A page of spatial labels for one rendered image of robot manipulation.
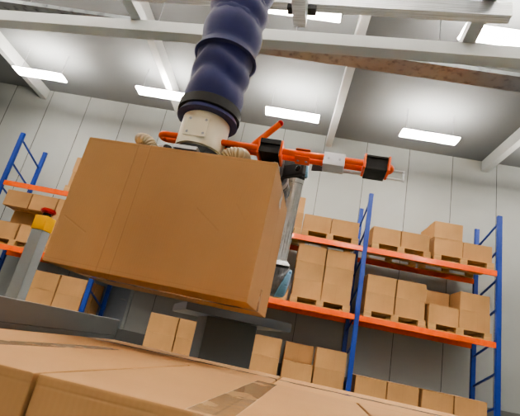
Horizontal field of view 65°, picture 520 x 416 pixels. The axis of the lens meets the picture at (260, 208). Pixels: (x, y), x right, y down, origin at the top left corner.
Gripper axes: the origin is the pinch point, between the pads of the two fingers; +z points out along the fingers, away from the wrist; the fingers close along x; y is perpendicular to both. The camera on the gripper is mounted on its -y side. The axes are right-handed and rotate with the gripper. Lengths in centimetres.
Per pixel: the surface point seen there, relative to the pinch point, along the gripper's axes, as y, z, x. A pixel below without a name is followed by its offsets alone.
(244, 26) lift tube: 20.0, 8.9, 44.2
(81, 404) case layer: 2, 81, -71
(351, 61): -18, -356, 330
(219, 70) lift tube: 24.8, 9.1, 24.0
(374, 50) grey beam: -36, -162, 185
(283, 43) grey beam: 40, -162, 185
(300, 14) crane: 23, -113, 170
